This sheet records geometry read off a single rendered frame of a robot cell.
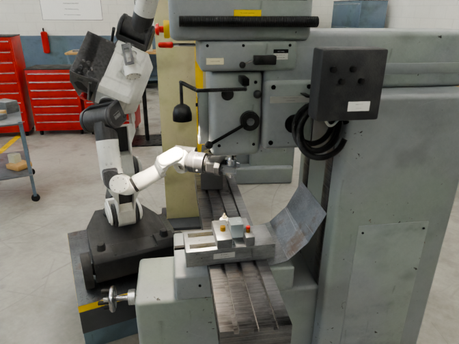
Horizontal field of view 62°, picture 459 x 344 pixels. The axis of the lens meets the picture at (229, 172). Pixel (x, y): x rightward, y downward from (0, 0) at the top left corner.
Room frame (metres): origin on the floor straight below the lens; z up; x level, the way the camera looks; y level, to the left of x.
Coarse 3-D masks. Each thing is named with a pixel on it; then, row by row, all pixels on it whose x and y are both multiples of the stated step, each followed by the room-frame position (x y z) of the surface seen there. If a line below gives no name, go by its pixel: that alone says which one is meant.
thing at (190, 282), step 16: (176, 240) 1.52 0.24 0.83; (176, 256) 1.40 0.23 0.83; (176, 272) 1.29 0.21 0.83; (192, 272) 1.29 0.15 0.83; (272, 272) 1.31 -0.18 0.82; (288, 272) 1.32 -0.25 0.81; (176, 288) 1.26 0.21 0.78; (192, 288) 1.26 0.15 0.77; (208, 288) 1.27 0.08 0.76; (288, 288) 1.33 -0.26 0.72
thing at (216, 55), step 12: (204, 48) 1.32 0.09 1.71; (216, 48) 1.33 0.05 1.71; (228, 48) 1.34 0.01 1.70; (240, 48) 1.34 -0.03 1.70; (252, 48) 1.35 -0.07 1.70; (264, 48) 1.35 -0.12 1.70; (276, 48) 1.36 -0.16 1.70; (288, 48) 1.37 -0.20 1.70; (204, 60) 1.32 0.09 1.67; (216, 60) 1.33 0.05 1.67; (228, 60) 1.34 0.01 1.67; (240, 60) 1.34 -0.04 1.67; (288, 60) 1.37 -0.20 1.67
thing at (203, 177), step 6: (204, 150) 1.98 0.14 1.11; (204, 174) 1.90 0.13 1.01; (210, 174) 1.90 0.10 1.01; (222, 174) 1.91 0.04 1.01; (204, 180) 1.90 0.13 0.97; (210, 180) 1.90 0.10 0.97; (216, 180) 1.90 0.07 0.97; (222, 180) 1.91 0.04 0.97; (204, 186) 1.90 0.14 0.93; (210, 186) 1.90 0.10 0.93; (216, 186) 1.90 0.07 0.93; (222, 186) 1.91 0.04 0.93
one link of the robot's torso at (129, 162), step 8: (120, 128) 1.94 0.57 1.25; (128, 128) 1.92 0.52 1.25; (120, 136) 1.94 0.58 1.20; (128, 136) 1.92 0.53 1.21; (120, 144) 1.94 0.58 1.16; (128, 144) 1.94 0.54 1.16; (120, 152) 1.93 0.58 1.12; (128, 152) 1.94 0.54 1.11; (128, 160) 1.91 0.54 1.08; (136, 160) 1.95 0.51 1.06; (128, 168) 1.90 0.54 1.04; (136, 168) 1.92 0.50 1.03
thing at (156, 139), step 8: (144, 96) 5.44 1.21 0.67; (144, 104) 5.44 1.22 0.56; (144, 112) 5.44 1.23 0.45; (144, 120) 5.45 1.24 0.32; (136, 136) 5.65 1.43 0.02; (144, 136) 5.65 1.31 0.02; (152, 136) 5.65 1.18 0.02; (160, 136) 5.65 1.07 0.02; (136, 144) 5.26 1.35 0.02; (144, 144) 5.26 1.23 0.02; (152, 144) 5.27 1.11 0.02; (160, 144) 5.27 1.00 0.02
